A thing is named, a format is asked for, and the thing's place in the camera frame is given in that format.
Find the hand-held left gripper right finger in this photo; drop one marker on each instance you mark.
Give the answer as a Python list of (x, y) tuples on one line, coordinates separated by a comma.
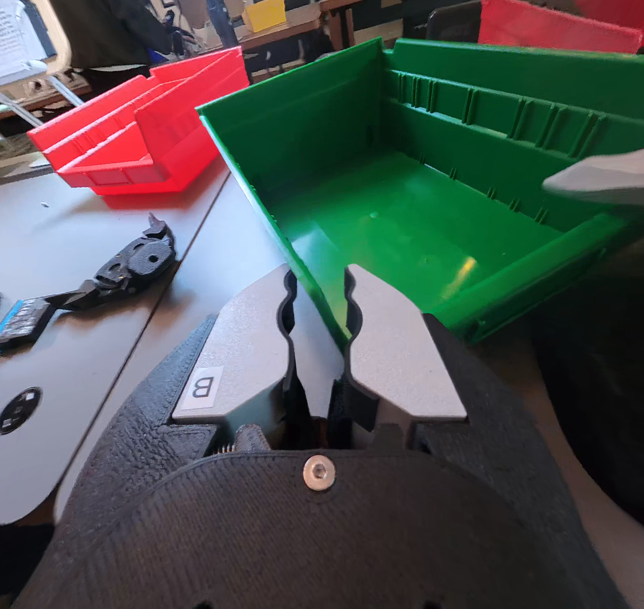
[(402, 362)]

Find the red plastic bin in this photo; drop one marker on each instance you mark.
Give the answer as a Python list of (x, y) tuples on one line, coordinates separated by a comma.
[(553, 31)]

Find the black office chair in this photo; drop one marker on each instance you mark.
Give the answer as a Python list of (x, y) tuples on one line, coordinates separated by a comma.
[(453, 23)]

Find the yellow plastic bin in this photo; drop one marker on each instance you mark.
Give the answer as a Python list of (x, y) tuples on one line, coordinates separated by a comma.
[(264, 13)]

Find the green plastic bin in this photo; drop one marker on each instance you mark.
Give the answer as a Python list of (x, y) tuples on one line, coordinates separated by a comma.
[(402, 227)]

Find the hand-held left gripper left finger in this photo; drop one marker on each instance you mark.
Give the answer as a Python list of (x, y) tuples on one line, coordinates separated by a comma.
[(241, 357)]

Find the round black table marker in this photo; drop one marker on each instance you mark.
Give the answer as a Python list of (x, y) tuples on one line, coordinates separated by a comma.
[(20, 410)]

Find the white board stand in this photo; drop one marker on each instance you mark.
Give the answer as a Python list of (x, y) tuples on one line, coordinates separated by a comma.
[(68, 93)]

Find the nested red plastic bins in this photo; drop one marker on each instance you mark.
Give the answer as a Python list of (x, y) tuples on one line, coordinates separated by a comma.
[(166, 136)]

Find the black printed gripper part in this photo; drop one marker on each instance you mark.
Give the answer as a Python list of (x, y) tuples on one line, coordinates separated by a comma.
[(136, 262)]

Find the white instruction board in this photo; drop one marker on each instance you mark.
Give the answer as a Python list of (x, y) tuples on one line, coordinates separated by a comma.
[(15, 26)]

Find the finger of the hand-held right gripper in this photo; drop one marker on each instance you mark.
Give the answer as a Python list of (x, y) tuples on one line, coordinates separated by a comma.
[(603, 176)]

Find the dark blue pole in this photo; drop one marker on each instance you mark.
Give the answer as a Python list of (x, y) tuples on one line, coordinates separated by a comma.
[(216, 5)]

